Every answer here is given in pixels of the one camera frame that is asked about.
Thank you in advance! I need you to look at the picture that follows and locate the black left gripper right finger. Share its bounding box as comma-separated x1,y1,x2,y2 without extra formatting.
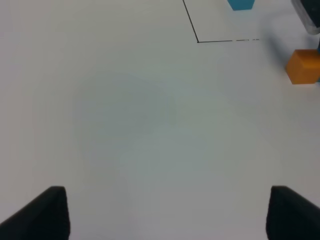
265,186,320,240

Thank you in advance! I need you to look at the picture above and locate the orange block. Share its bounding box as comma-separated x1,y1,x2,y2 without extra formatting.
285,49,320,85

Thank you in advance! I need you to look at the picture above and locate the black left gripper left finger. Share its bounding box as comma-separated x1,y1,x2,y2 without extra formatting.
0,186,71,240

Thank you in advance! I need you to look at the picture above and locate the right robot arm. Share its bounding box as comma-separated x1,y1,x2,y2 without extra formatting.
291,0,320,35

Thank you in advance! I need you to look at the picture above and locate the blue template block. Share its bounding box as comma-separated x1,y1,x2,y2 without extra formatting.
227,0,255,11

